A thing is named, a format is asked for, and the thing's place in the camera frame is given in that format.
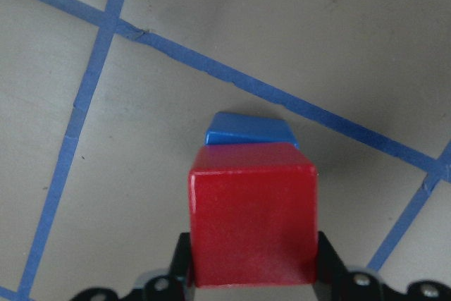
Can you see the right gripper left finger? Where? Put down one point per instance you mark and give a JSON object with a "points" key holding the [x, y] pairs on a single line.
{"points": [[177, 283]]}

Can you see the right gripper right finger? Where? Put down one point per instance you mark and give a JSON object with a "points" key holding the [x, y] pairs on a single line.
{"points": [[335, 281]]}

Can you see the red wooden block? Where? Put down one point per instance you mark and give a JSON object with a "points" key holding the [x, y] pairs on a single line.
{"points": [[253, 216]]}

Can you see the blue wooden block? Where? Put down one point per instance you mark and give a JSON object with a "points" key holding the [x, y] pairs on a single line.
{"points": [[233, 128]]}

